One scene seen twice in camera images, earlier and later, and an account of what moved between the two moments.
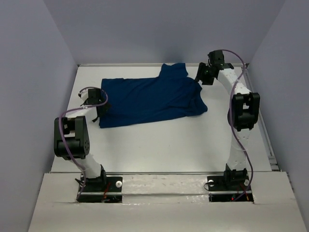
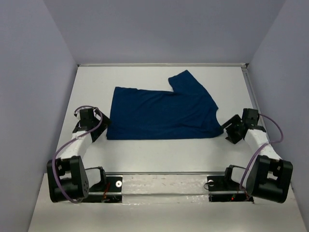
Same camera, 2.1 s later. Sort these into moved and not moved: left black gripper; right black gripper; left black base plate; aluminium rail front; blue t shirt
Moved: right black gripper; blue t shirt; left black gripper
Not moved: aluminium rail front; left black base plate
